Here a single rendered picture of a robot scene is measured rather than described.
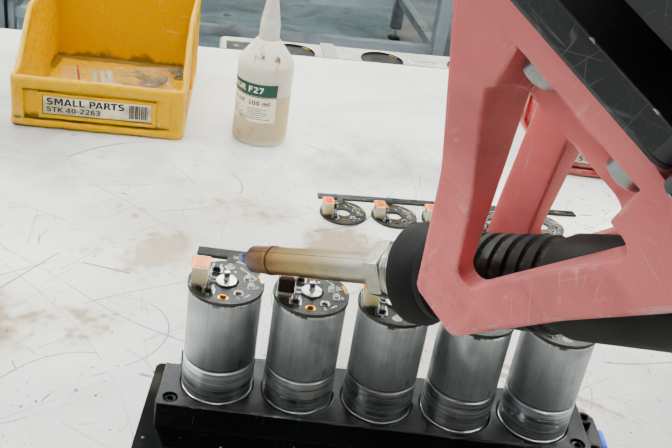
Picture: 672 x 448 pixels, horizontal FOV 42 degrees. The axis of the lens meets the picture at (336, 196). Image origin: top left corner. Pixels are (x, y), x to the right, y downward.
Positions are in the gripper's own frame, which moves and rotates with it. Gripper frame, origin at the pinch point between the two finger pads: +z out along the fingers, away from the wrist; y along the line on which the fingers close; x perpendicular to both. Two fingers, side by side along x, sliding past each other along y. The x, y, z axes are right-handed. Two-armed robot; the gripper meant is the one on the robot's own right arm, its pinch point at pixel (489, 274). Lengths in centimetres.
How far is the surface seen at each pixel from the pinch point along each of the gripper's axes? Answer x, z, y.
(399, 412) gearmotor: 0.5, 10.7, -4.6
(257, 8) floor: -177, 190, -210
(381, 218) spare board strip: -9.3, 18.4, -17.5
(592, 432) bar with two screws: 4.8, 9.8, -10.8
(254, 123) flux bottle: -19.3, 22.0, -17.2
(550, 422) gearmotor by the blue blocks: 3.6, 8.5, -8.0
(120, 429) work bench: -4.5, 16.1, 1.9
